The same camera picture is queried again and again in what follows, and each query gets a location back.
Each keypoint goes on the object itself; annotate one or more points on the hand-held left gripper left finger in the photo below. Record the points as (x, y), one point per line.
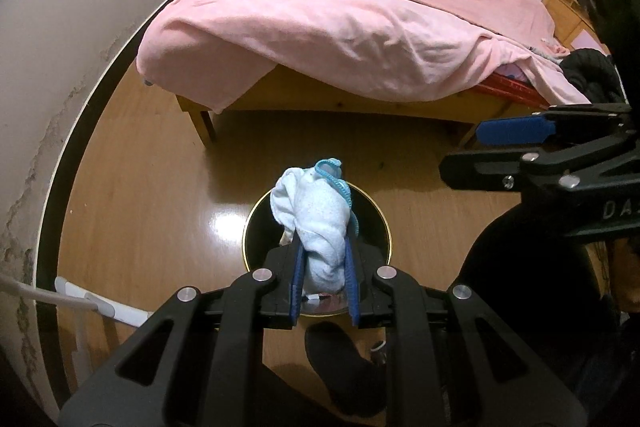
(296, 279)

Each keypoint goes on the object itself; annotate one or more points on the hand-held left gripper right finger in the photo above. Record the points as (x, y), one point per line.
(353, 289)

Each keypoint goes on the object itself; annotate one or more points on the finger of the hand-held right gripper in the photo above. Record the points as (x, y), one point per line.
(480, 169)
(515, 131)

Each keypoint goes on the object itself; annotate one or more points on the black trash bin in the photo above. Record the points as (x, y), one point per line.
(374, 227)

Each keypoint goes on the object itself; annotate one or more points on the light blue cloth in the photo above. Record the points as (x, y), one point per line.
(320, 217)

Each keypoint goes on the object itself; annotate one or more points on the black clothing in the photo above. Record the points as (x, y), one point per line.
(590, 72)

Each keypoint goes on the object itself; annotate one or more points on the pink blanket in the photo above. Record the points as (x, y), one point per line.
(350, 7)

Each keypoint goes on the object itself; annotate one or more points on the wooden bed frame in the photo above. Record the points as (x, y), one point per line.
(325, 96)

